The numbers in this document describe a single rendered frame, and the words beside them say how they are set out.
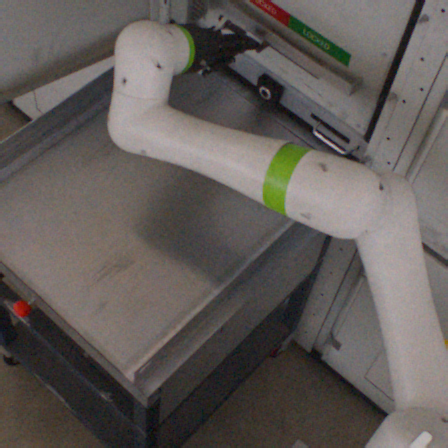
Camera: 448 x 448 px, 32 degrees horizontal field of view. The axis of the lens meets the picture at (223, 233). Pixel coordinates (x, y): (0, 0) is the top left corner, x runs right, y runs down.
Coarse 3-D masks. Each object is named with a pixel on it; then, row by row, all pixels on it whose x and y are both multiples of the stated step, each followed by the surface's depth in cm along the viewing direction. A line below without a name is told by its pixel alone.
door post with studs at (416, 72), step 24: (432, 0) 129; (432, 24) 132; (408, 48) 139; (432, 48) 135; (408, 72) 142; (432, 72) 138; (408, 96) 145; (384, 120) 154; (408, 120) 149; (384, 144) 158; (384, 168) 162; (336, 264) 198; (336, 288) 205; (312, 336) 231
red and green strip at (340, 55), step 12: (252, 0) 165; (264, 0) 163; (276, 12) 162; (288, 24) 162; (300, 24) 160; (300, 36) 162; (312, 36) 159; (324, 48) 159; (336, 48) 157; (336, 60) 159; (348, 60) 156
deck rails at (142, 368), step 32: (96, 96) 175; (32, 128) 164; (64, 128) 170; (0, 160) 162; (32, 160) 165; (288, 224) 162; (256, 256) 149; (224, 288) 145; (192, 320) 142; (160, 352) 139
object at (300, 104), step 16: (240, 64) 180; (256, 64) 176; (256, 80) 179; (288, 96) 175; (304, 96) 172; (304, 112) 174; (320, 112) 171; (320, 128) 174; (336, 128) 170; (352, 128) 168; (368, 144) 166
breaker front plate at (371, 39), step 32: (288, 0) 158; (320, 0) 152; (352, 0) 146; (384, 0) 141; (224, 32) 178; (288, 32) 164; (320, 32) 157; (352, 32) 151; (384, 32) 146; (288, 64) 170; (320, 64) 162; (352, 64) 157; (384, 64) 151; (320, 96) 169; (352, 96) 162
